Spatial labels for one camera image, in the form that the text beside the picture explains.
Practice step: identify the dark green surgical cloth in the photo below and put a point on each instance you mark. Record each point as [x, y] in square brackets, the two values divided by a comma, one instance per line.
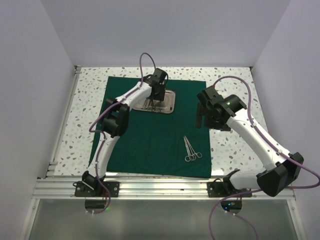
[154, 142]

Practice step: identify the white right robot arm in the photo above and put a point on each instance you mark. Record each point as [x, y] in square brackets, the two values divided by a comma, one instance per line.
[279, 167]

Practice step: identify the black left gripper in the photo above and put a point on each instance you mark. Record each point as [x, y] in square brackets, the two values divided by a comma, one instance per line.
[161, 96]

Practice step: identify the stainless steel instrument tray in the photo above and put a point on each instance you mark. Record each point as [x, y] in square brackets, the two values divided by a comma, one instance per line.
[156, 106]

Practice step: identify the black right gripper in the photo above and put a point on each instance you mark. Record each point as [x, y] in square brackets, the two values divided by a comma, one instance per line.
[219, 126]

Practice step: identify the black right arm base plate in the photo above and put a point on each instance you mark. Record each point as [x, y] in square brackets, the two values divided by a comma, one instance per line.
[220, 191]

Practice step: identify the aluminium rail frame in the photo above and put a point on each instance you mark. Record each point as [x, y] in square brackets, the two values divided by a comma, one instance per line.
[148, 206]

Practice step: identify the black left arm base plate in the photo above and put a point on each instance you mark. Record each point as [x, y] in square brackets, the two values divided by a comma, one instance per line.
[110, 189]

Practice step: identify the silver surgical scissors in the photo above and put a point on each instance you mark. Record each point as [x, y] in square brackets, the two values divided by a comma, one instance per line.
[190, 155]

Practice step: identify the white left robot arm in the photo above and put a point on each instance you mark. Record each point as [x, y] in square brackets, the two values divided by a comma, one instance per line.
[114, 122]

